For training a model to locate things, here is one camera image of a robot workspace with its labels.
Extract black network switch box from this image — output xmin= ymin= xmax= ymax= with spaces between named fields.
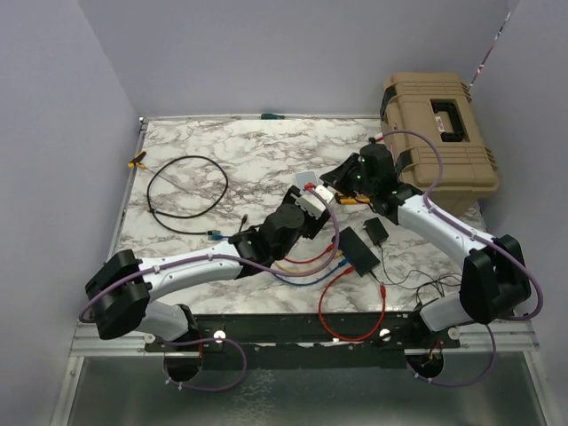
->
xmin=338 ymin=226 xmax=380 ymax=277

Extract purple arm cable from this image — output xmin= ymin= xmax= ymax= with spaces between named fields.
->
xmin=367 ymin=130 xmax=546 ymax=387
xmin=78 ymin=185 xmax=342 ymax=394

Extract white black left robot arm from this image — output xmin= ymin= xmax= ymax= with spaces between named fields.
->
xmin=80 ymin=185 xmax=334 ymax=351

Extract thin black adapter cord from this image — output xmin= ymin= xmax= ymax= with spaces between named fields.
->
xmin=372 ymin=241 xmax=465 ymax=312

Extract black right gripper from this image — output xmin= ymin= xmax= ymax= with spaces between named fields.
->
xmin=322 ymin=152 xmax=377 ymax=199

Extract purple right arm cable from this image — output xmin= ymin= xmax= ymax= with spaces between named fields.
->
xmin=367 ymin=130 xmax=546 ymax=387

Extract black ethernet cable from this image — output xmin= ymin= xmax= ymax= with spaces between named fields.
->
xmin=146 ymin=155 xmax=249 ymax=236

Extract red ethernet cable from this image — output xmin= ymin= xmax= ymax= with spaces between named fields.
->
xmin=283 ymin=241 xmax=338 ymax=266
xmin=319 ymin=265 xmax=387 ymax=343

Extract yellow black utility knife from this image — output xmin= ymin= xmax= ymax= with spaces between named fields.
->
xmin=335 ymin=193 xmax=369 ymax=205

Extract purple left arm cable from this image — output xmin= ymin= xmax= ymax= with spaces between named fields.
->
xmin=78 ymin=185 xmax=342 ymax=394

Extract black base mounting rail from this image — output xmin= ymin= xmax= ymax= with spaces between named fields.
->
xmin=145 ymin=312 xmax=459 ymax=375

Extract green screwdriver at wall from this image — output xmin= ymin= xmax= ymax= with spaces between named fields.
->
xmin=260 ymin=113 xmax=286 ymax=120

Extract black power adapter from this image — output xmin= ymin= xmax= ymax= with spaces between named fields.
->
xmin=363 ymin=217 xmax=389 ymax=246

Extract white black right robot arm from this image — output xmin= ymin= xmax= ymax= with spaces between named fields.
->
xmin=320 ymin=144 xmax=532 ymax=347

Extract yellow ethernet cable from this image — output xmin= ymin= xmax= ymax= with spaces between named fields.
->
xmin=274 ymin=250 xmax=345 ymax=274

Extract yellow black screwdriver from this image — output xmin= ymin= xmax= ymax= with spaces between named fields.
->
xmin=128 ymin=150 xmax=189 ymax=193

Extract aluminium frame rail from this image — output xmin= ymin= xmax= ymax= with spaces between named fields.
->
xmin=48 ymin=117 xmax=154 ymax=426

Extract blue ethernet cable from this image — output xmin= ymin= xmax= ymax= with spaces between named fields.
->
xmin=208 ymin=230 xmax=351 ymax=288

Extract tan plastic tool case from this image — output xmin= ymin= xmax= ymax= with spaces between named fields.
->
xmin=380 ymin=72 xmax=500 ymax=217

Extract white small router box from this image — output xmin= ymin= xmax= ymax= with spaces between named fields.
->
xmin=294 ymin=170 xmax=320 ymax=189

